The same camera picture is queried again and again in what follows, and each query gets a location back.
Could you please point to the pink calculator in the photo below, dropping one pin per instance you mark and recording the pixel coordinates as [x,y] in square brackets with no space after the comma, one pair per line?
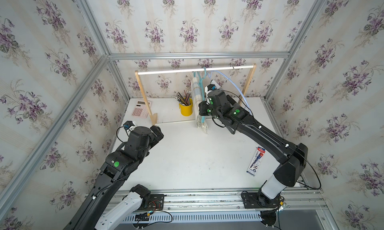
[140,109]

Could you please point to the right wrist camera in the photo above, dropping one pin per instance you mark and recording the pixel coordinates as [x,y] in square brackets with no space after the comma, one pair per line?
[213,85]

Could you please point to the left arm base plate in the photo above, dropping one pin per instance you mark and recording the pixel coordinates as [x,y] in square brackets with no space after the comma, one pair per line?
[153,202]

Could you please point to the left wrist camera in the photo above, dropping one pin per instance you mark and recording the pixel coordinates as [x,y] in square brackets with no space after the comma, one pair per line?
[129,126]

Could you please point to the teal clothes hanger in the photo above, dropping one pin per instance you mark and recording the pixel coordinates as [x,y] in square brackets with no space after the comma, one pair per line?
[198,96]

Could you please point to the light blue clothes hanger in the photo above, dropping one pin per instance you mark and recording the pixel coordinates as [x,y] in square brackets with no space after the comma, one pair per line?
[234,87]

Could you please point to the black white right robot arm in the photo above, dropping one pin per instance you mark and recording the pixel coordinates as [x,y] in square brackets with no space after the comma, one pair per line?
[292,158]

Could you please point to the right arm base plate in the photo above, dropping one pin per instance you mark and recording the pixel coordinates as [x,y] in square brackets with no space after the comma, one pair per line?
[259,201]

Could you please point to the bunch of pencils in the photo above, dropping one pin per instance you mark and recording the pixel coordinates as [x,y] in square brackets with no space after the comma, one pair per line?
[184,100]

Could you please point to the yellow pencil bucket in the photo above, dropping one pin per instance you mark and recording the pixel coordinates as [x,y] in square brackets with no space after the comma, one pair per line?
[187,110]

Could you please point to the aluminium frame rail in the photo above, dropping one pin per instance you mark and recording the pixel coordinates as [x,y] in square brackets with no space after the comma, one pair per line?
[209,200]

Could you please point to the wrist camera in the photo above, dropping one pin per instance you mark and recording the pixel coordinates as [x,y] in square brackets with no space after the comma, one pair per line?
[129,126]
[213,85]

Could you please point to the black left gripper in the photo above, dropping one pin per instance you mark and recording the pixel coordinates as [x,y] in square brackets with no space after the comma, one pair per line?
[158,133]

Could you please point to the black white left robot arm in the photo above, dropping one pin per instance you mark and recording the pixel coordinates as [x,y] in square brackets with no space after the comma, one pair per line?
[116,169]

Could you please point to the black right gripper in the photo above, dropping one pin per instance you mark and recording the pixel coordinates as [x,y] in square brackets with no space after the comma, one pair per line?
[201,106]

